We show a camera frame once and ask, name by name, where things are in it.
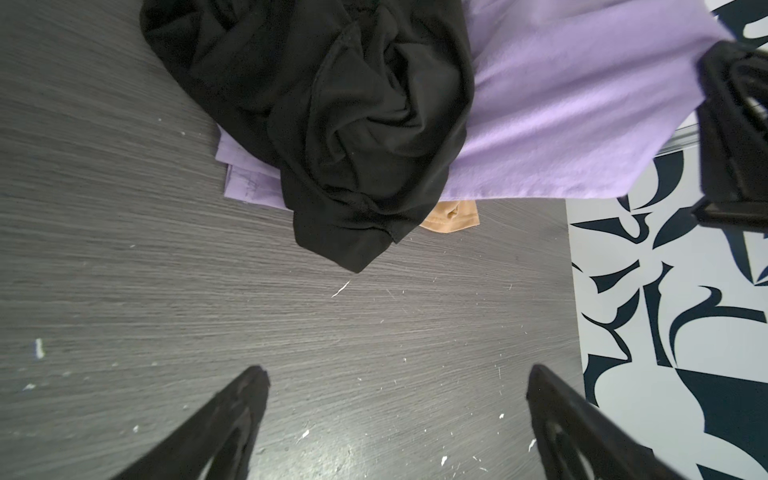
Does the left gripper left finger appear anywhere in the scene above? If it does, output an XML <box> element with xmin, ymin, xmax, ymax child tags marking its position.
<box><xmin>115</xmin><ymin>366</ymin><xmax>270</xmax><ymax>479</ymax></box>

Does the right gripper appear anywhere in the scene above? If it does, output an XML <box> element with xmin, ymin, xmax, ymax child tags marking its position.
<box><xmin>693</xmin><ymin>41</ymin><xmax>767</xmax><ymax>232</ymax></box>

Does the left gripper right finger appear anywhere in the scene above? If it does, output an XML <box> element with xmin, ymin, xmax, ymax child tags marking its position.
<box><xmin>526</xmin><ymin>364</ymin><xmax>681</xmax><ymax>479</ymax></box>

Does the lilac cloth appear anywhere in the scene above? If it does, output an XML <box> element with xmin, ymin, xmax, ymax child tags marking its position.
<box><xmin>214</xmin><ymin>0</ymin><xmax>734</xmax><ymax>211</ymax></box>

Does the tan cloth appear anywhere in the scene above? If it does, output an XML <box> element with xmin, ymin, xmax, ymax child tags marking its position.
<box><xmin>421</xmin><ymin>200</ymin><xmax>480</xmax><ymax>234</ymax></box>

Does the black cloth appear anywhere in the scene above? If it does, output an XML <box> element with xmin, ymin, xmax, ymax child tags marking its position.
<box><xmin>140</xmin><ymin>1</ymin><xmax>474</xmax><ymax>273</ymax></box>

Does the aluminium frame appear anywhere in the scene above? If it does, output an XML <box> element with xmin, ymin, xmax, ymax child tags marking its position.
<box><xmin>658</xmin><ymin>124</ymin><xmax>699</xmax><ymax>156</ymax></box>

